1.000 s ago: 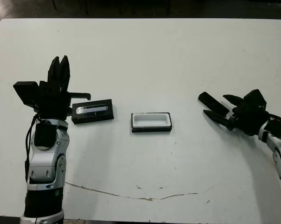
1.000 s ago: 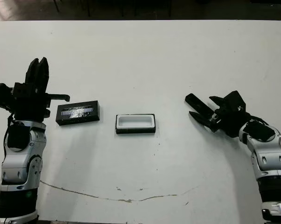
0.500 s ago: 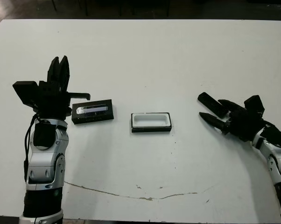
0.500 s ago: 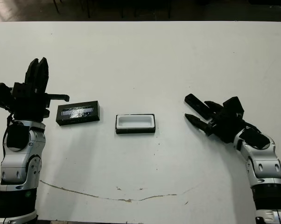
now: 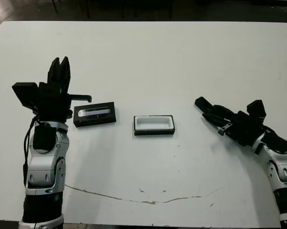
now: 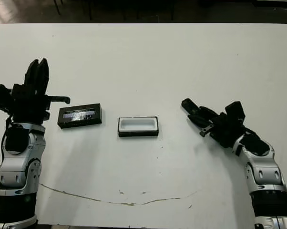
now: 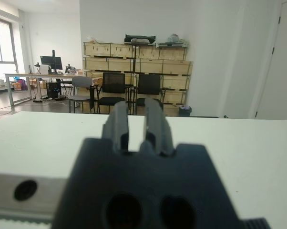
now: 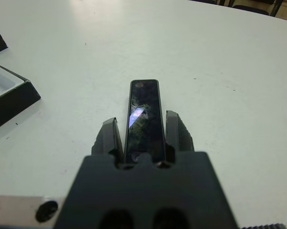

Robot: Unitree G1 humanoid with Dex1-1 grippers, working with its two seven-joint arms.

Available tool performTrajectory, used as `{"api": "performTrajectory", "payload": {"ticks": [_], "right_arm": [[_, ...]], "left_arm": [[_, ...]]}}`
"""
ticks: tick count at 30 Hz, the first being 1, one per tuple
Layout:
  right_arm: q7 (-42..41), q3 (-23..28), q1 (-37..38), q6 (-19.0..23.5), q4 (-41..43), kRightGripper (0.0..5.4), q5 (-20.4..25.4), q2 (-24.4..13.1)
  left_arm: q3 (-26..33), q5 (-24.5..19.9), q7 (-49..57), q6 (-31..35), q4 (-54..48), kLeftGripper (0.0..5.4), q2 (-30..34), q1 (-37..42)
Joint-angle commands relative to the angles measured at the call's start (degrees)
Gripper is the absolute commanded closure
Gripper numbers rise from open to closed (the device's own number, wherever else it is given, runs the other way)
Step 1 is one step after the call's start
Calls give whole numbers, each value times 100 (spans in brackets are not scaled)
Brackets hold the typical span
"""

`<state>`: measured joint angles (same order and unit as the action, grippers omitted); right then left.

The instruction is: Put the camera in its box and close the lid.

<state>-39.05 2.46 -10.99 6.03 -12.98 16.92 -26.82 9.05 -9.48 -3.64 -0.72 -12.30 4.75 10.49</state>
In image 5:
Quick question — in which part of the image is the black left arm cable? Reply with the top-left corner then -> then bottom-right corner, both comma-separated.
22,114 -> 41,186

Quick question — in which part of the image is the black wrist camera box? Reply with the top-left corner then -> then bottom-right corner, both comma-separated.
246,99 -> 267,125
11,82 -> 41,108

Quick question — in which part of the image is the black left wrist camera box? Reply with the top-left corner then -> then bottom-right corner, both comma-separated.
11,82 -> 41,108

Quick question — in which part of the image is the black box lid with window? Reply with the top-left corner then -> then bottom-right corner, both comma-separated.
73,101 -> 117,128

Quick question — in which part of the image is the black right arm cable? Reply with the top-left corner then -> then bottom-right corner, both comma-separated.
261,125 -> 281,140

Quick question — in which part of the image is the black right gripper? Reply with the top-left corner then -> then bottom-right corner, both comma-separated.
201,104 -> 266,148

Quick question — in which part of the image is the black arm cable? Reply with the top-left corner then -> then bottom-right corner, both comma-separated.
261,125 -> 281,140
22,114 -> 41,186

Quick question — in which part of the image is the black slim camera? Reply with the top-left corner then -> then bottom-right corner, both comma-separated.
194,96 -> 215,115

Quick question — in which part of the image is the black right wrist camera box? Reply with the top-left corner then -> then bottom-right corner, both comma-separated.
246,99 -> 267,125

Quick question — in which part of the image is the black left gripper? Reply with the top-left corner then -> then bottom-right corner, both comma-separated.
32,56 -> 92,123

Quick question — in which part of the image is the black box base white insert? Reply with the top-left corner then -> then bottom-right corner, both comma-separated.
133,114 -> 176,137

